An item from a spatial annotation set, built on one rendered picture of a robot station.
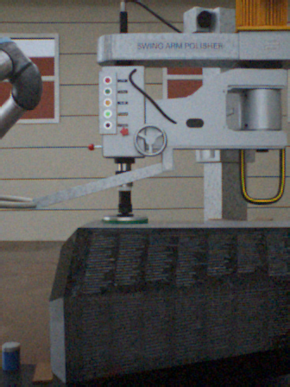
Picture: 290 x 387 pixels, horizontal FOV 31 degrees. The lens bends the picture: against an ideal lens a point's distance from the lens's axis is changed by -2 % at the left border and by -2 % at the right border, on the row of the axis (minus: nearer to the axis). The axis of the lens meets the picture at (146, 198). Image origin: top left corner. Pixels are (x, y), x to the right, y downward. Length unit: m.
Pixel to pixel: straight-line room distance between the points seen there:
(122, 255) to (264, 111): 0.94
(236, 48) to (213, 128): 0.38
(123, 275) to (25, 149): 6.65
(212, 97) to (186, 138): 0.23
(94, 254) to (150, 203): 6.34
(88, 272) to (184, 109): 0.86
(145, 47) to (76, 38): 6.34
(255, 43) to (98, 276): 1.26
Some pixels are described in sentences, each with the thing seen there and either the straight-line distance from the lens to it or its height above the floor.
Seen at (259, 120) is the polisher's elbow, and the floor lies 1.34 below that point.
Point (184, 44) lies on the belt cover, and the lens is 2.49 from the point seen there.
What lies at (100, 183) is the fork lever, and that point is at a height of 1.05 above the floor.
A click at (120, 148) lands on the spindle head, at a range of 2.42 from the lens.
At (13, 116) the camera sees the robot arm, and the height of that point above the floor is 1.32.
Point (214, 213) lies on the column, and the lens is 3.15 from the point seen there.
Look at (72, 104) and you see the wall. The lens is 8.60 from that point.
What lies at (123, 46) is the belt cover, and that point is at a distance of 2.48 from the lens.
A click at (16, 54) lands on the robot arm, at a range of 2.03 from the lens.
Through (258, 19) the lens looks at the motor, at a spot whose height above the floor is 1.80.
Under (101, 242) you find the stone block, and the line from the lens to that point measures 2.24.
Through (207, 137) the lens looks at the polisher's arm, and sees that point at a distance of 2.45.
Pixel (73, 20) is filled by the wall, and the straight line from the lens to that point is 8.87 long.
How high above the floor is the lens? 1.11
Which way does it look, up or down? 3 degrees down
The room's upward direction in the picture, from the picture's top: 1 degrees counter-clockwise
